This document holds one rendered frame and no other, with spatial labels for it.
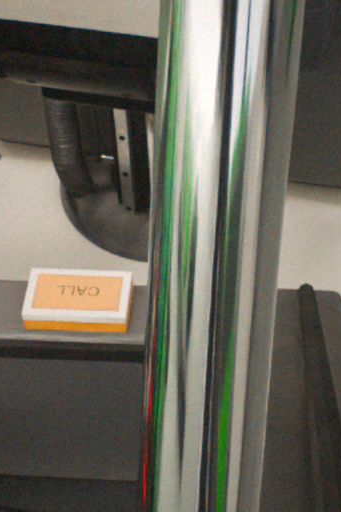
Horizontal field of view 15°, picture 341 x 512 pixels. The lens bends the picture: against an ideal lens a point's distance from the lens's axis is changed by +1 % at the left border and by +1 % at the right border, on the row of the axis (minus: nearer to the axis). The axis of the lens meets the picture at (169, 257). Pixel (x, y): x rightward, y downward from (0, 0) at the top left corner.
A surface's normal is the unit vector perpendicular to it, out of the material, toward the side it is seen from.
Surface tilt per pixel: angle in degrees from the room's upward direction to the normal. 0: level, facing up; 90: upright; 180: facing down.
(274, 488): 43
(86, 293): 0
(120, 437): 90
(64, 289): 0
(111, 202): 0
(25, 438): 90
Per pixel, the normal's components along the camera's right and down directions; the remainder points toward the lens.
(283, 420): 0.03, -1.00
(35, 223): -0.04, -0.67
